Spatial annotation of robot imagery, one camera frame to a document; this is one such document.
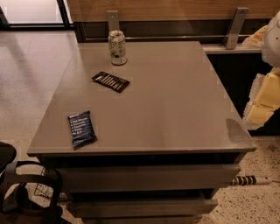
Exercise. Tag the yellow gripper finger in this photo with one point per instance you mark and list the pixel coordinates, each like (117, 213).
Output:
(264, 100)
(255, 40)

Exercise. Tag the black rxbar chocolate bar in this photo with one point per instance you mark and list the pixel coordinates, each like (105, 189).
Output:
(108, 80)

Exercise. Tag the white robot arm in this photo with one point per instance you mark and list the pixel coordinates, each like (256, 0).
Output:
(271, 43)

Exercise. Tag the blue rxbar snack bar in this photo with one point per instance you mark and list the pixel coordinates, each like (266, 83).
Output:
(82, 129)

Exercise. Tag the black white striped stick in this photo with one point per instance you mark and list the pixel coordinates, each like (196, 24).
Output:
(250, 180)

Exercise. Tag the grey drawer cabinet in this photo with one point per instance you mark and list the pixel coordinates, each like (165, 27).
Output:
(175, 111)

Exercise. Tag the white green soda can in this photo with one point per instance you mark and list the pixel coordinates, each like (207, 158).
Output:
(117, 49)

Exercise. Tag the upper grey drawer front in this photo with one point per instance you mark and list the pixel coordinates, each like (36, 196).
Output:
(147, 178)

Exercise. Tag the grey drawer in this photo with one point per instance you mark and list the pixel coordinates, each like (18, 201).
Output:
(142, 208)
(147, 178)

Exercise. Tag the lower grey drawer front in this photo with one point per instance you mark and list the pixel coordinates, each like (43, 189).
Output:
(142, 208)

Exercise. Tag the black office chair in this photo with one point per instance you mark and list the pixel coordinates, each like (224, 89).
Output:
(16, 207)

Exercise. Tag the right metal wall bracket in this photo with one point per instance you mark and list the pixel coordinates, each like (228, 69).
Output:
(231, 39)

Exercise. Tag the metal wall bracket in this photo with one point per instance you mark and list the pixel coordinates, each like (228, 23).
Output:
(113, 20)
(231, 39)

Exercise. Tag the left metal wall bracket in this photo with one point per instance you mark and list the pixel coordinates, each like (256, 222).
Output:
(113, 20)

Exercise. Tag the black wire basket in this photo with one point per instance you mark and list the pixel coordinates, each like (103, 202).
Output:
(43, 190)

